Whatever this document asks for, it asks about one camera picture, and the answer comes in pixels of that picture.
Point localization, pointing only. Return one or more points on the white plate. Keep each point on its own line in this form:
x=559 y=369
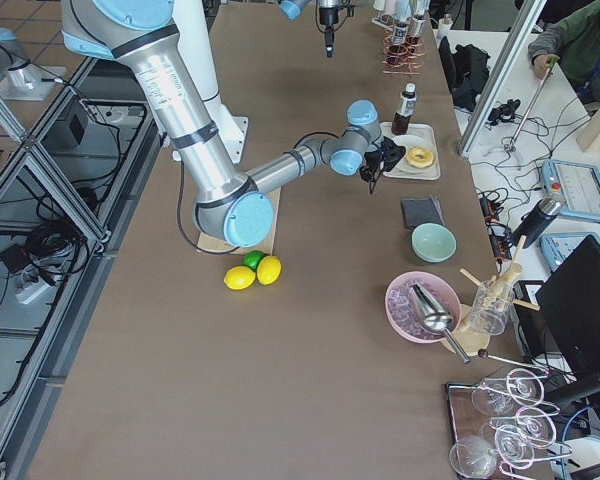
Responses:
x=405 y=169

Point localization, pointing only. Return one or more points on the wooden cutting board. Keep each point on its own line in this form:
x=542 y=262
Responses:
x=252 y=222

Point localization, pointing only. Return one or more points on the wine glass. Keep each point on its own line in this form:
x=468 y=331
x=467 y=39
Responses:
x=513 y=447
x=533 y=423
x=473 y=457
x=498 y=396

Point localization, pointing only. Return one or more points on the bottle in rack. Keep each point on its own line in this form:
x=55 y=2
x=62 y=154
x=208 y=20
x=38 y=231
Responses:
x=414 y=32
x=397 y=49

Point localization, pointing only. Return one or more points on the pink ice bowl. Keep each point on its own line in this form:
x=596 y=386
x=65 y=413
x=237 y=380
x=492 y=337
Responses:
x=400 y=311

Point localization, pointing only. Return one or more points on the black monitor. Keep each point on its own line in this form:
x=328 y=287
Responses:
x=570 y=305

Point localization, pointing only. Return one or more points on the green lime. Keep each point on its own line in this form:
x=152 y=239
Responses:
x=253 y=258

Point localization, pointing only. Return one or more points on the cream rabbit tray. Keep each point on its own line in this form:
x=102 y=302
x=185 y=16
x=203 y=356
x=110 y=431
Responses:
x=421 y=130

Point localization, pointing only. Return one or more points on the person in green jacket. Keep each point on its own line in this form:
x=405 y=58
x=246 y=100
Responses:
x=574 y=43

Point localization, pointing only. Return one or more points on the glazed donut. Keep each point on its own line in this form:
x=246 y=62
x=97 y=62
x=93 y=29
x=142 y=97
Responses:
x=420 y=157

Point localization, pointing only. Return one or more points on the grey folded cloth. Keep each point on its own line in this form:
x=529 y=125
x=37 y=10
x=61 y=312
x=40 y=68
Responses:
x=418 y=211

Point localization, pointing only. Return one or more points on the whole yellow lemon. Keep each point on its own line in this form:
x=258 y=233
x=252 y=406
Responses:
x=239 y=277

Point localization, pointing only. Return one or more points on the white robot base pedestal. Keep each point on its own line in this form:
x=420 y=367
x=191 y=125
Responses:
x=195 y=49

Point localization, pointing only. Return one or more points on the clear glass pitcher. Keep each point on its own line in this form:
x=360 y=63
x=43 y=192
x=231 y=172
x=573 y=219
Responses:
x=490 y=309

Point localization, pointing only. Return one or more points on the dark drink bottle on tray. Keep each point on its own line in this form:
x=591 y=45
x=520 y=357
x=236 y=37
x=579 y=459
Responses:
x=404 y=111

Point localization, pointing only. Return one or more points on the steel ice scoop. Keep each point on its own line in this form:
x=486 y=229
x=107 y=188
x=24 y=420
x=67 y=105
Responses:
x=437 y=319

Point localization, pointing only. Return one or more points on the blue teach pendant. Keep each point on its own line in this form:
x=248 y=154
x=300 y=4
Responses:
x=556 y=247
x=578 y=184

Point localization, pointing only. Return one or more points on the copper wire bottle rack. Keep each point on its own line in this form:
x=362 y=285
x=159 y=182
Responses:
x=412 y=63

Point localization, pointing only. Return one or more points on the wooden mug tree stand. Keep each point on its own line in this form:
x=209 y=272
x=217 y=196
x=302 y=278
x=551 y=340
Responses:
x=510 y=276

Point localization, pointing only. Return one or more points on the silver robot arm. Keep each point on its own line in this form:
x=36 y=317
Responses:
x=230 y=205
x=293 y=8

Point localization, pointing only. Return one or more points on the green bowl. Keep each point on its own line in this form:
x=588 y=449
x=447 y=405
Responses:
x=433 y=243

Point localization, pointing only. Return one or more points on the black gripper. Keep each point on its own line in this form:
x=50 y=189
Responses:
x=373 y=161
x=327 y=15

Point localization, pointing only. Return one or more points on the aluminium frame post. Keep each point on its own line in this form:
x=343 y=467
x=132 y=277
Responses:
x=521 y=29

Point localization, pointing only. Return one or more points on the black thermos bottle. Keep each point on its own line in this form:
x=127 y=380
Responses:
x=538 y=219

